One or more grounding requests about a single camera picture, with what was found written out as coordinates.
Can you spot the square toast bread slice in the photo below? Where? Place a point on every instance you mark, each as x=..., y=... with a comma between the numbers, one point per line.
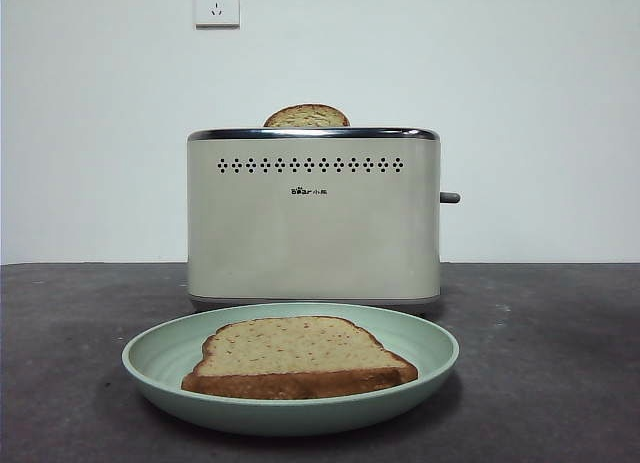
x=300, y=353

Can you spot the pale green plate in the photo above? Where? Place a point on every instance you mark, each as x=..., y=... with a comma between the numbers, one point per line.
x=160, y=363

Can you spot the cream toaster with chrome top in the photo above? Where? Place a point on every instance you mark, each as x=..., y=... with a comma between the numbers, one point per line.
x=310, y=233

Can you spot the grey toaster lever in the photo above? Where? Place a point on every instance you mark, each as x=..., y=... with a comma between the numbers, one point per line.
x=451, y=198

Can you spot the white wall socket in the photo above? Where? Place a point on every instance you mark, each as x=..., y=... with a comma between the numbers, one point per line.
x=216, y=8

